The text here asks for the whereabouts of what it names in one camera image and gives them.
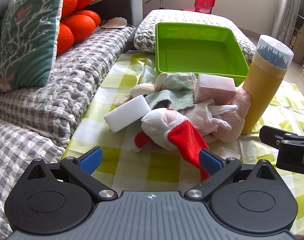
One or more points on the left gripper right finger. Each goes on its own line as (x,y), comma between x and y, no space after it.
(221,171)

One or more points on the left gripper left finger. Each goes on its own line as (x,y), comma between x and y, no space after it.
(79,171)

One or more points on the pink fuzzy sock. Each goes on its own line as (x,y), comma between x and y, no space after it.
(236,118)

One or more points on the white glove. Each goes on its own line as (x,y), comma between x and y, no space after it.
(206,116)

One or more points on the santa hat plush toy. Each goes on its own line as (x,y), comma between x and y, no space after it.
(171,130)

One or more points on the white foam block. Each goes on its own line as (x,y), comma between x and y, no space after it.
(129,112)

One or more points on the pink foam block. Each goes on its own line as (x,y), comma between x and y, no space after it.
(219,88)

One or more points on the green terry cloth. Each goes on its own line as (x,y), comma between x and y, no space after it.
(173,99)

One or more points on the grey checkered sofa cover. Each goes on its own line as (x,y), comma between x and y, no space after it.
(39,122)

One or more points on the yellow cylinder canister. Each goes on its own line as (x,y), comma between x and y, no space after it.
(266,72)

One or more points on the green plastic bin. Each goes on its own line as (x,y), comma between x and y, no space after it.
(199,49)

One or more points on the green tree pattern pillow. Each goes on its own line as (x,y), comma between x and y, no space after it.
(28,43)

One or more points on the grey curtain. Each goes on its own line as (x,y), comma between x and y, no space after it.
(285,20)

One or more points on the orange bumpy cushion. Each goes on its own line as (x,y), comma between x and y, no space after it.
(76,23)

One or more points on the white paper scrap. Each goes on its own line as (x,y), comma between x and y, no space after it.
(115,23)

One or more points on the red plastic chair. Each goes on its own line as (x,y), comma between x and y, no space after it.
(203,6)

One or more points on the grey sofa armrest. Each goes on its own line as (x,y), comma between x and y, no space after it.
(131,10)

